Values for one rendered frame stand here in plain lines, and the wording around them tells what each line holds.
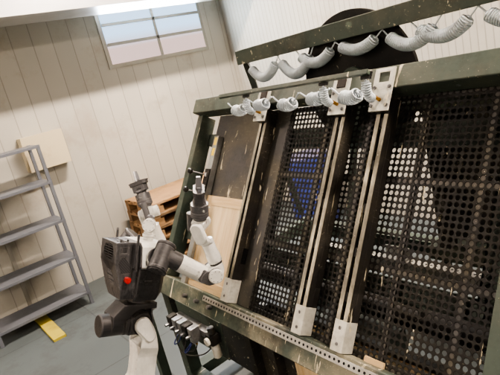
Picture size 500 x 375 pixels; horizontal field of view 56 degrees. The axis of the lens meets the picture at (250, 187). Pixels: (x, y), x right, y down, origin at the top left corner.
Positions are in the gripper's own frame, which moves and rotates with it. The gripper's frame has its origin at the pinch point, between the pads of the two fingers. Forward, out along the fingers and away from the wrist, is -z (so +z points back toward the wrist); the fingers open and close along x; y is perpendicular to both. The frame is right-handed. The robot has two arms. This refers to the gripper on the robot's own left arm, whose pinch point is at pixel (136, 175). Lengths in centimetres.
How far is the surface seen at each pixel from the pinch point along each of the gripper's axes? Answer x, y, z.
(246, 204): 61, -1, 37
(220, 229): 34, -15, 46
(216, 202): 32, -25, 29
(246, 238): 56, 1, 54
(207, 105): 38, -46, -33
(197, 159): 16, -51, -2
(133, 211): -189, -243, 5
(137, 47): -136, -286, -193
